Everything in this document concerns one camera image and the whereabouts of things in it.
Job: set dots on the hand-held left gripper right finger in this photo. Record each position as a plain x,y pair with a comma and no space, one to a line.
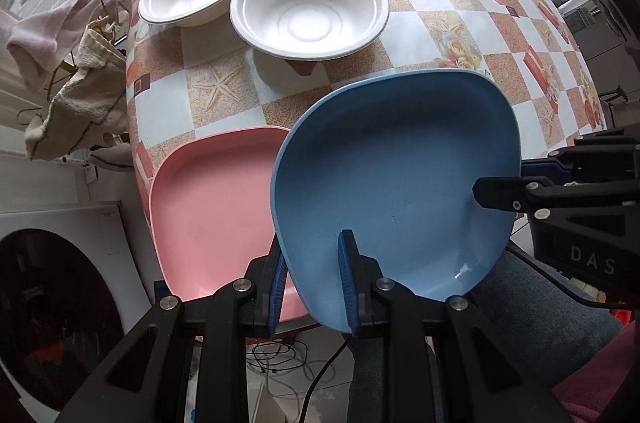
348,283

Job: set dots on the grey slipper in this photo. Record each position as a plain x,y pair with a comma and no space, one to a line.
112,158

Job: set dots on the blue plate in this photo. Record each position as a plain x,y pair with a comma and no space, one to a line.
390,183

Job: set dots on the beige towel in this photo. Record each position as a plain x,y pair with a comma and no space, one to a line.
85,103

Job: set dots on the pink plate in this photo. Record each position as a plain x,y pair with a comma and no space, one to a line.
210,213

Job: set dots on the person's pink clothing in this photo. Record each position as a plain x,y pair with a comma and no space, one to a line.
605,383

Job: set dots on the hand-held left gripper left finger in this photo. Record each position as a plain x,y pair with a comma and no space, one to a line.
272,293

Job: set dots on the pink towel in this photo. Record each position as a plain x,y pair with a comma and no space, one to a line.
45,33

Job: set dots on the white washing machine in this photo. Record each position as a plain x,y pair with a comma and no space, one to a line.
50,303

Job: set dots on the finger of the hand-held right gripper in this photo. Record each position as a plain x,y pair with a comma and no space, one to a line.
500,195
595,158

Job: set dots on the person's jeans leg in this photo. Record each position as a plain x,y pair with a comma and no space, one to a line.
525,318

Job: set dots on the printed checkered tablecloth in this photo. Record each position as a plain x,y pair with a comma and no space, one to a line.
435,3

